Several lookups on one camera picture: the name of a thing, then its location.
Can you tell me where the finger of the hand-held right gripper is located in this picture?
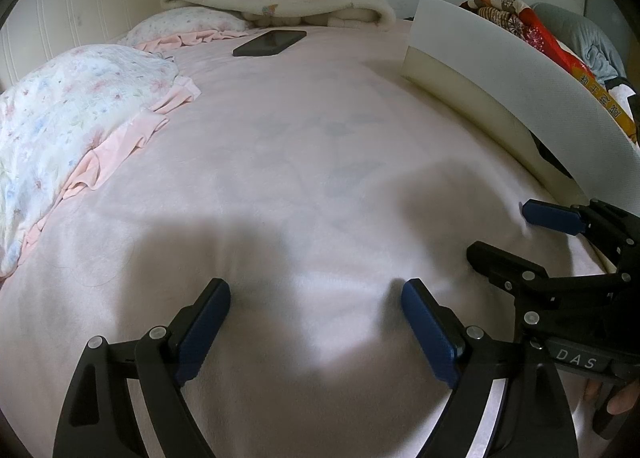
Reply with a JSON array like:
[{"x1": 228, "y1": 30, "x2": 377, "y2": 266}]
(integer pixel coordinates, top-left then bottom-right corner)
[
  {"x1": 521, "y1": 198, "x2": 640, "y2": 279},
  {"x1": 466, "y1": 240, "x2": 640, "y2": 299}
]

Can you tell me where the large floral pillow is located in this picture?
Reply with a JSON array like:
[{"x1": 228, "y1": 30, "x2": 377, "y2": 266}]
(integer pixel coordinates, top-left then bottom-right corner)
[{"x1": 0, "y1": 44, "x2": 202, "y2": 279}]

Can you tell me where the black smartphone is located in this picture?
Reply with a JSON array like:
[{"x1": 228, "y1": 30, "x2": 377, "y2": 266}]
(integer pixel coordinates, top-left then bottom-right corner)
[{"x1": 233, "y1": 30, "x2": 307, "y2": 57}]

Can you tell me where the red patterned bag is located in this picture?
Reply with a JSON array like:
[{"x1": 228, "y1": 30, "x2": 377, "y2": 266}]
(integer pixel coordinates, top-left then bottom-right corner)
[{"x1": 459, "y1": 0, "x2": 640, "y2": 145}]

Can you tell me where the grey cushion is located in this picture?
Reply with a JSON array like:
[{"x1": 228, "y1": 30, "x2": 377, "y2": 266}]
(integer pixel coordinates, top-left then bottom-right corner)
[{"x1": 530, "y1": 2, "x2": 629, "y2": 84}]

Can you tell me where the small floral pillow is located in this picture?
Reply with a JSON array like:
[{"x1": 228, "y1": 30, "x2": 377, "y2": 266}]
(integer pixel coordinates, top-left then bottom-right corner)
[{"x1": 120, "y1": 6, "x2": 257, "y2": 49}]

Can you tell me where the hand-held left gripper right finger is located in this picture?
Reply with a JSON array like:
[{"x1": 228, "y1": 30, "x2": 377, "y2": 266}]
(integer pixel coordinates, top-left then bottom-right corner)
[{"x1": 401, "y1": 278, "x2": 581, "y2": 458}]

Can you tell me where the person's right hand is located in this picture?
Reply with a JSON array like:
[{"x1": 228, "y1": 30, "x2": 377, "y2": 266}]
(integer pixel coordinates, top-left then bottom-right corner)
[{"x1": 582, "y1": 377, "x2": 640, "y2": 417}]

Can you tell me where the white cardboard box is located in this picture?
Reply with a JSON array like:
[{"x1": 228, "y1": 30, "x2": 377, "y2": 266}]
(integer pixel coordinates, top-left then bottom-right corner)
[{"x1": 400, "y1": 0, "x2": 640, "y2": 275}]

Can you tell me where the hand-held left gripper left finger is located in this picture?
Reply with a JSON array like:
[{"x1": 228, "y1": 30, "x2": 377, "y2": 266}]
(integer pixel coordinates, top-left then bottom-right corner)
[{"x1": 52, "y1": 278, "x2": 232, "y2": 458}]

